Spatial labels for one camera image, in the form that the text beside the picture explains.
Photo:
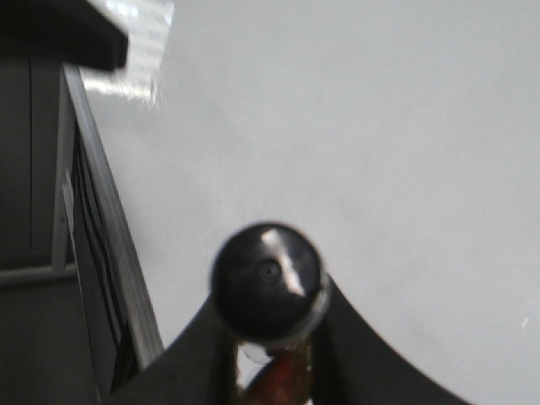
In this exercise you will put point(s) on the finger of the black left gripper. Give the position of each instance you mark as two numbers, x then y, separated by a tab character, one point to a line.
73	32

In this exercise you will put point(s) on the white whiteboard with aluminium frame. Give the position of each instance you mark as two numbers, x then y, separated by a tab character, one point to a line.
402	137

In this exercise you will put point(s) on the white black whiteboard marker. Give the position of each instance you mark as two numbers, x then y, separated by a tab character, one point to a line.
271	291

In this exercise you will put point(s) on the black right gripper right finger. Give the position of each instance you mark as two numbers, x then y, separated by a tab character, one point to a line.
352	364

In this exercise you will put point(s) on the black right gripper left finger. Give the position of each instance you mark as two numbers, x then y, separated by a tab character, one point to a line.
197	368

